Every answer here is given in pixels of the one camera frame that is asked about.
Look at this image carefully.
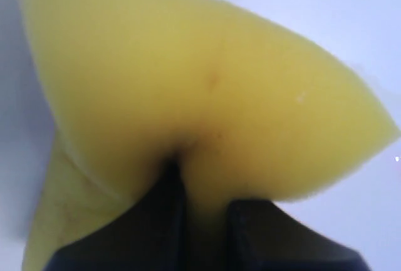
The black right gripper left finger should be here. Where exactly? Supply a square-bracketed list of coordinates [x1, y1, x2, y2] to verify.
[45, 161, 185, 271]

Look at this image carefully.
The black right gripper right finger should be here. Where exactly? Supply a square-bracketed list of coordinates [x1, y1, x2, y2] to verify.
[227, 199, 369, 271]

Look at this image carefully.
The yellow sponge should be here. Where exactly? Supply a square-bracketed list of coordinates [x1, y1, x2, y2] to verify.
[21, 0, 400, 270]

